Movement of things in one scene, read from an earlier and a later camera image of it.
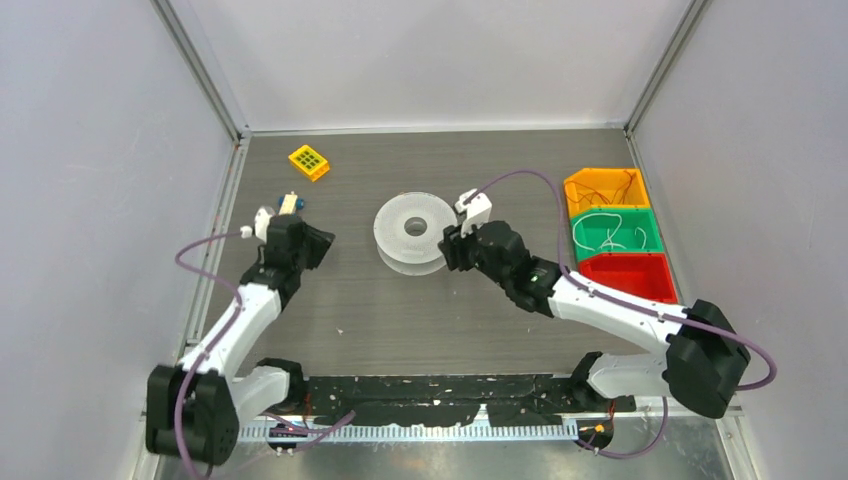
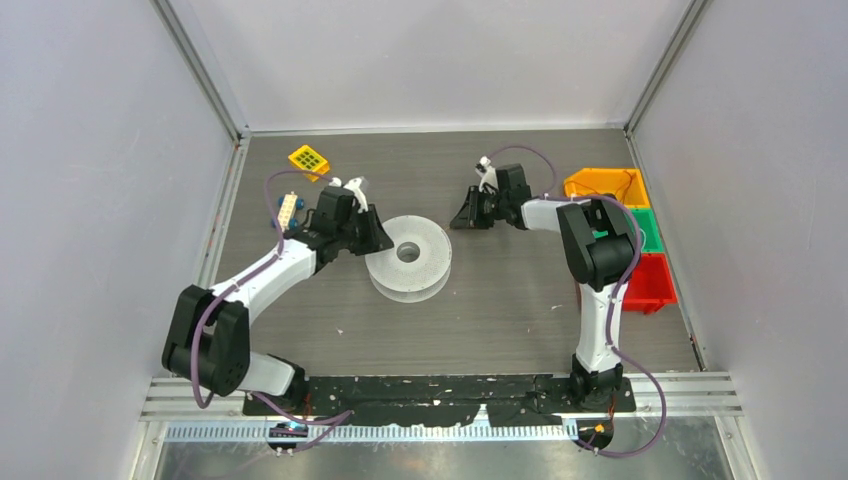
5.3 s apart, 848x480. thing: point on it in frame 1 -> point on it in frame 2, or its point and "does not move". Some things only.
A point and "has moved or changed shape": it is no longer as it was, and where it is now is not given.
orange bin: x=605 y=188 does not move
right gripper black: x=454 y=247 -> x=469 y=217
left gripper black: x=321 y=242 -> x=377 y=239
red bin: x=644 y=273 does not move
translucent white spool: x=407 y=232 has moved or changed shape
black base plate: x=516 y=400 does not move
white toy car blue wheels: x=288 y=204 does not move
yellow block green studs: x=309 y=162 does not move
